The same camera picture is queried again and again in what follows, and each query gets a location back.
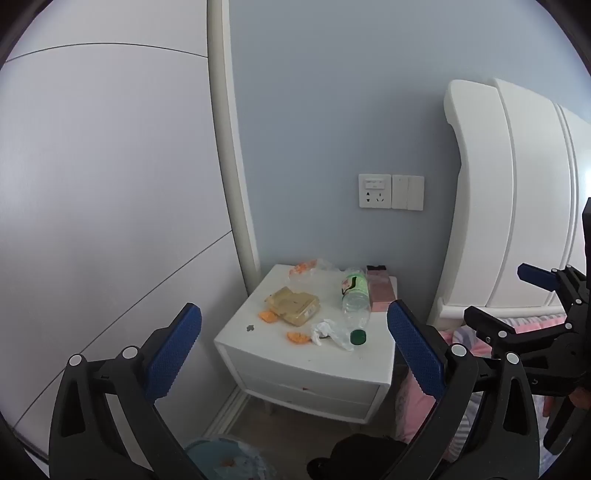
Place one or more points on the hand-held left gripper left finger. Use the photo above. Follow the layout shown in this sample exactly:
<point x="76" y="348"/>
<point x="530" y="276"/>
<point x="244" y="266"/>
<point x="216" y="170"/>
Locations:
<point x="173" y="353"/>

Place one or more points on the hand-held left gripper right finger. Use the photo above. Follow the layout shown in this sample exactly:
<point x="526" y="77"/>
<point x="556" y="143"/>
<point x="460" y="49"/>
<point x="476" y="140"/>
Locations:
<point x="415" y="350"/>

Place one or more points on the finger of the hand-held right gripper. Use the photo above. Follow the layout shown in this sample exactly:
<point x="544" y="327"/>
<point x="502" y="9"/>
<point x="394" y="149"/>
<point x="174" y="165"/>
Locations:
<point x="485" y="323"/>
<point x="535" y="275"/>

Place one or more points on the pink box with black end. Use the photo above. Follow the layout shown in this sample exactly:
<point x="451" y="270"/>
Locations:
<point x="382" y="290"/>

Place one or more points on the clear plastic bottle green label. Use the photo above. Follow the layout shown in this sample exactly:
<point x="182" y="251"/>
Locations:
<point x="355" y="300"/>

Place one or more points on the white plastic wrapper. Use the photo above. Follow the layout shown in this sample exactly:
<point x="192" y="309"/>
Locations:
<point x="330" y="333"/>

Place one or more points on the light blue waste bin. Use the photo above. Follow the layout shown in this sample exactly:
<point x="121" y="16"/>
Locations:
<point x="221" y="457"/>

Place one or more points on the yellow snack packet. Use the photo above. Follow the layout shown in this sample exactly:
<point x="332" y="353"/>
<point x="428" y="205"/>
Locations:
<point x="293" y="305"/>

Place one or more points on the clear plastic bottle green cap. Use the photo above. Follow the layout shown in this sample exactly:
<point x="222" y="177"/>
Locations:
<point x="309" y="269"/>

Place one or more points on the person's right hand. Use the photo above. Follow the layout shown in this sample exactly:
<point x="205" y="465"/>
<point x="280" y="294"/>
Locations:
<point x="582" y="399"/>

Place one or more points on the pink striped bedding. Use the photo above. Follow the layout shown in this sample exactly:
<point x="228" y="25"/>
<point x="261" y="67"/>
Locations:
<point x="415" y="406"/>

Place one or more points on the white bed headboard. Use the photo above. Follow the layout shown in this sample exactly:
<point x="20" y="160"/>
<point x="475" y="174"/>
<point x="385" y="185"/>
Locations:
<point x="508" y="184"/>

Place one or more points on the white nightstand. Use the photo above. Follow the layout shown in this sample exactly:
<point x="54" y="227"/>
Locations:
<point x="286" y="369"/>

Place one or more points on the person's black trouser leg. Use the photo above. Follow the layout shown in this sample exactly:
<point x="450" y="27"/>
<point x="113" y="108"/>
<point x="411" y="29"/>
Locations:
<point x="355" y="457"/>

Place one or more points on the white vertical trim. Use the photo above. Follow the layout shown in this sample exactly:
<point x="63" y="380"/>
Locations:
<point x="231" y="161"/>

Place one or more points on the white light switch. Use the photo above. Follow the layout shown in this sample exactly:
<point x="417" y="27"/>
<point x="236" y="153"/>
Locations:
<point x="407" y="192"/>

